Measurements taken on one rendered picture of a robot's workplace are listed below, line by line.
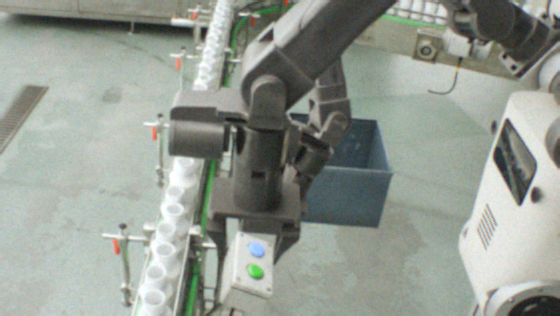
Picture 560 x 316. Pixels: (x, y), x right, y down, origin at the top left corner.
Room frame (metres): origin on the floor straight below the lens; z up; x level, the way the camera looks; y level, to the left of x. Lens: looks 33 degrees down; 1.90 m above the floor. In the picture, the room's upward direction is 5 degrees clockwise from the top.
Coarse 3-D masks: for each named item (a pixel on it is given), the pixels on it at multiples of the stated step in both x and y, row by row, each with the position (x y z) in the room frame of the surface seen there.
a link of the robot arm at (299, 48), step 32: (320, 0) 0.50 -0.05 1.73; (352, 0) 0.50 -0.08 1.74; (384, 0) 0.50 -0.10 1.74; (288, 32) 0.49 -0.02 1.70; (320, 32) 0.49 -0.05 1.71; (352, 32) 0.50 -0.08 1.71; (256, 64) 0.48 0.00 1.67; (288, 64) 0.48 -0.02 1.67; (320, 64) 0.49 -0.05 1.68; (288, 96) 0.48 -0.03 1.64
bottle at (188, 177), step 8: (184, 160) 1.00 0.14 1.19; (192, 160) 0.99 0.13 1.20; (176, 168) 0.97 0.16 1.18; (184, 168) 0.96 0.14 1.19; (192, 168) 0.97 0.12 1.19; (176, 176) 0.97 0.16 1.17; (184, 176) 0.96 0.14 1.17; (192, 176) 0.97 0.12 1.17; (176, 184) 0.95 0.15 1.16; (184, 184) 0.95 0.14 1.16; (192, 184) 0.96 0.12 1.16; (184, 192) 0.95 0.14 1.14; (192, 192) 0.96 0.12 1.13; (184, 200) 0.95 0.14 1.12; (192, 200) 0.96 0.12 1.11; (192, 208) 0.97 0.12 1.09
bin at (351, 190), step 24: (360, 120) 1.68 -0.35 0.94; (360, 144) 1.68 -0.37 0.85; (384, 144) 1.53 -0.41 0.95; (336, 168) 1.37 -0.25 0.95; (360, 168) 1.68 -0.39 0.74; (384, 168) 1.46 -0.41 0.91; (312, 192) 1.37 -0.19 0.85; (336, 192) 1.37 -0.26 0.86; (360, 192) 1.37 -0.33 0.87; (384, 192) 1.38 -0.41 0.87; (312, 216) 1.37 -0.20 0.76; (336, 216) 1.37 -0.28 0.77; (360, 216) 1.37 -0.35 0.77
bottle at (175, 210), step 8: (168, 208) 0.87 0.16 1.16; (176, 208) 0.88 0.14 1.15; (168, 216) 0.85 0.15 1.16; (176, 216) 0.85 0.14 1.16; (176, 224) 0.85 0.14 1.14; (184, 224) 0.86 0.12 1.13; (184, 232) 0.85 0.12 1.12; (184, 240) 0.85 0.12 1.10; (184, 248) 0.85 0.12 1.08; (184, 272) 0.85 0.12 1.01
